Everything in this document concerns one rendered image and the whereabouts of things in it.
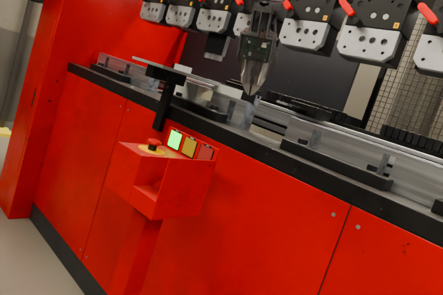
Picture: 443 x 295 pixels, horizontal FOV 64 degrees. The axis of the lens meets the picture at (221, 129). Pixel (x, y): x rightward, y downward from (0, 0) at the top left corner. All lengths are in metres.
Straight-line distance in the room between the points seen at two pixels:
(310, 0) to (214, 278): 0.86
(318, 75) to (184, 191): 1.00
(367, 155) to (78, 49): 1.53
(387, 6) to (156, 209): 0.76
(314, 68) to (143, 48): 1.03
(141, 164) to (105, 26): 1.30
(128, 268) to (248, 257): 0.32
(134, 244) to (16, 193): 1.26
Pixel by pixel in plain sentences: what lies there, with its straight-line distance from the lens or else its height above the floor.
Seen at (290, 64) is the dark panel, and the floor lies 1.19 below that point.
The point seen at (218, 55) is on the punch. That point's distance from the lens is 1.35.
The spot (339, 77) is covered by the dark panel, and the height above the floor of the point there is 1.18.
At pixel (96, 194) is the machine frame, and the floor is 0.40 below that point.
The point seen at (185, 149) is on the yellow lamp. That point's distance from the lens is 0.97.
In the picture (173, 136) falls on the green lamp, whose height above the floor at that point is 0.82.
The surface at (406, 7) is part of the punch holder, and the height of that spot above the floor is 1.31.
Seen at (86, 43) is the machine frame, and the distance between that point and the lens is 2.03.
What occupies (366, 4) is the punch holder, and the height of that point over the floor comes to 1.31.
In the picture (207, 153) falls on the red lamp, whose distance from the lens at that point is 0.91.
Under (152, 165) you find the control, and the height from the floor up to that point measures 0.76.
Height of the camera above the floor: 0.99
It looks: 7 degrees down
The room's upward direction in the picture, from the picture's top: 18 degrees clockwise
